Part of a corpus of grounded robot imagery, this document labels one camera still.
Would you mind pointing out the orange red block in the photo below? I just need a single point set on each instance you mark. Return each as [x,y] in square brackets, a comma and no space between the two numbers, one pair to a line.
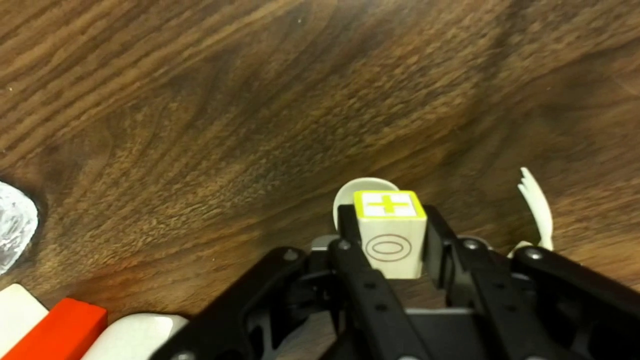
[61,326]

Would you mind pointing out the clear plastic water bottle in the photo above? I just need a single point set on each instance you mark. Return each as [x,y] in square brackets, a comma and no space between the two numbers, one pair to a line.
[14,231]

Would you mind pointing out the pale wooden box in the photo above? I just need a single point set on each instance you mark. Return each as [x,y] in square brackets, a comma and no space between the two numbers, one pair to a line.
[16,316]

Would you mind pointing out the white plastic fork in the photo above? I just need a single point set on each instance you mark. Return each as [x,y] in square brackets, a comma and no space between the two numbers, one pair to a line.
[539,210]

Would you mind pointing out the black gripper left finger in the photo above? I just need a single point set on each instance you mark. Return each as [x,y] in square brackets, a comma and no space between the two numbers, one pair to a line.
[280,313]

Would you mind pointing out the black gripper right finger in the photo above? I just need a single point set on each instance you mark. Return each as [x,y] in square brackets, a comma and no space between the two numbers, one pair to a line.
[561,313]

